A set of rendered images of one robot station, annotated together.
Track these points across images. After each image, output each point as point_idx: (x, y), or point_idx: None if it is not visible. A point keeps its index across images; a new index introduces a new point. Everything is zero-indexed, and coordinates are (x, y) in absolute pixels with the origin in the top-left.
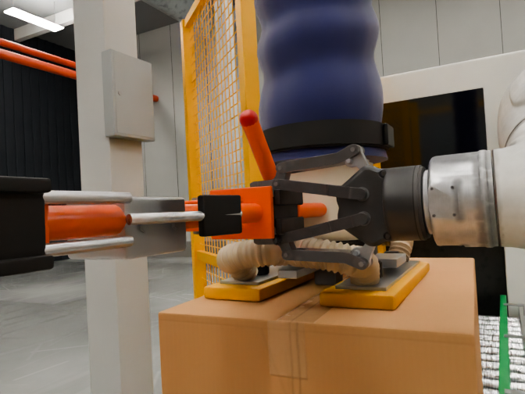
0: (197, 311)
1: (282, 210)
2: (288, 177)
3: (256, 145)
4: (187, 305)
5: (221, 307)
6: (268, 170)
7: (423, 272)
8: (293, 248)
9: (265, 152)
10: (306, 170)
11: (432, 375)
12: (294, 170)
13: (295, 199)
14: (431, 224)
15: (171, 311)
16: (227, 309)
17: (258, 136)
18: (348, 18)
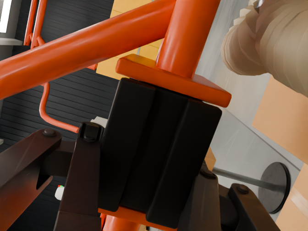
0: (273, 125)
1: (141, 174)
2: (66, 157)
3: (22, 90)
4: (269, 94)
5: (294, 104)
6: (78, 67)
7: None
8: (224, 213)
9: (35, 77)
10: (27, 190)
11: None
12: (34, 198)
13: (129, 134)
14: None
15: (257, 124)
16: (299, 117)
17: (2, 92)
18: None
